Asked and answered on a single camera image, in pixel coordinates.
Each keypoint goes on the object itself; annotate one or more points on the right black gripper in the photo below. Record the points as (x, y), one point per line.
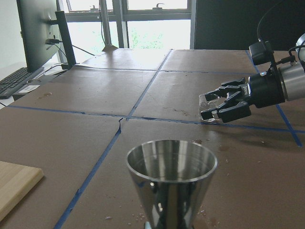
(262, 91)

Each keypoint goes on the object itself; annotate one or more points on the steel jigger measuring cup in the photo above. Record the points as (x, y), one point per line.
(171, 178)

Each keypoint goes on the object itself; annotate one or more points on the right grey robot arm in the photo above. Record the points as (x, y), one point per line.
(283, 81)

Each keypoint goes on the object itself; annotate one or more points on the black computer monitor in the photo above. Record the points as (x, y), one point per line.
(37, 22)

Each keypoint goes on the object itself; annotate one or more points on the black keyboard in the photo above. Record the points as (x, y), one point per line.
(12, 83)

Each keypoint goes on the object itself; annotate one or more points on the bamboo cutting board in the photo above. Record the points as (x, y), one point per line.
(15, 182)

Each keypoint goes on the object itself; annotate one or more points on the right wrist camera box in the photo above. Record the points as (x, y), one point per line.
(261, 52)

